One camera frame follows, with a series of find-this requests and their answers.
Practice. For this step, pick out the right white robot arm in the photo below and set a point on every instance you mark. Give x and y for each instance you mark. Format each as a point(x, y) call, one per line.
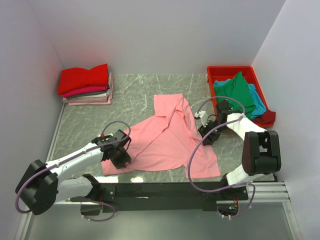
point(261, 153)

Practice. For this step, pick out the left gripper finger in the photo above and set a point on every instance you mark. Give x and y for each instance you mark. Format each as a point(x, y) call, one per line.
point(119, 162)
point(126, 159)

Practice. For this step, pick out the green t shirt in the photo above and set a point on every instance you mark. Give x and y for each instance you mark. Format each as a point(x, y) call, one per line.
point(238, 89)

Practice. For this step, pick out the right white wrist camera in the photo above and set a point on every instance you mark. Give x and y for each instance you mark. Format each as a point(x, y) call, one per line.
point(202, 116)

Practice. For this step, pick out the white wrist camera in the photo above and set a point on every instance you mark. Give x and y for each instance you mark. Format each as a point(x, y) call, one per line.
point(202, 116)
point(104, 136)

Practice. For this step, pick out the folded white t shirt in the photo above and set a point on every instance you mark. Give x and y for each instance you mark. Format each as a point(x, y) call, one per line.
point(111, 80)

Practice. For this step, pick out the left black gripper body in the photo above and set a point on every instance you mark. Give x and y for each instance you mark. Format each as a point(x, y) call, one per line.
point(119, 153)

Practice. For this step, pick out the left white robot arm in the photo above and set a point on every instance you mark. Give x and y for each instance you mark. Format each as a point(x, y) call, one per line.
point(44, 184)

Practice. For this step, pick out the folded grey t shirt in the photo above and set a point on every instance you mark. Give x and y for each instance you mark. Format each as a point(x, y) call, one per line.
point(91, 94)

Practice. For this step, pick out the folded magenta t shirt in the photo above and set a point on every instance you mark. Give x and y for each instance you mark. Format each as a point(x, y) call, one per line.
point(84, 90)

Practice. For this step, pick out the folded light pink t shirt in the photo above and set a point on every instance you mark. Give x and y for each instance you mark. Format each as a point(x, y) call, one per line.
point(93, 100)

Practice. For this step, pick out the folded beige t shirt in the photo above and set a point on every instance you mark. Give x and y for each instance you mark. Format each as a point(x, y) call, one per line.
point(101, 97)

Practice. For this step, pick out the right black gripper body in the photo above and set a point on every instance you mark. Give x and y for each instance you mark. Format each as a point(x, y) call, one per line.
point(212, 125)

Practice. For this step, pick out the dark red t shirt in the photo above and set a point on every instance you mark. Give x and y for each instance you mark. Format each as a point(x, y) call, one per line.
point(266, 120)

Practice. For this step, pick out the blue t shirt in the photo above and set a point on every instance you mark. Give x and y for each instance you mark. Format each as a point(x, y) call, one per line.
point(260, 107)

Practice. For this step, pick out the black base beam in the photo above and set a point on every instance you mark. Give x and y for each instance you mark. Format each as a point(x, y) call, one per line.
point(164, 196)

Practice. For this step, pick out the folded red t shirt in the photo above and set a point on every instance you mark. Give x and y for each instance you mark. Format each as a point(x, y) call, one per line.
point(76, 78)

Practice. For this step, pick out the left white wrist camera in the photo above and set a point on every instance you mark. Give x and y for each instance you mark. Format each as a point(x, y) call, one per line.
point(104, 136)

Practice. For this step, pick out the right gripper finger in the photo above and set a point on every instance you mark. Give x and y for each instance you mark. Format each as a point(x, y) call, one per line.
point(202, 131)
point(211, 139)

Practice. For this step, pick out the red plastic bin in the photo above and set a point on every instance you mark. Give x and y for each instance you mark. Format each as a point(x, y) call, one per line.
point(222, 73)

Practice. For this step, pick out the aluminium rail frame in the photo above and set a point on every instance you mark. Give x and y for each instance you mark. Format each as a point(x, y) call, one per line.
point(265, 192)

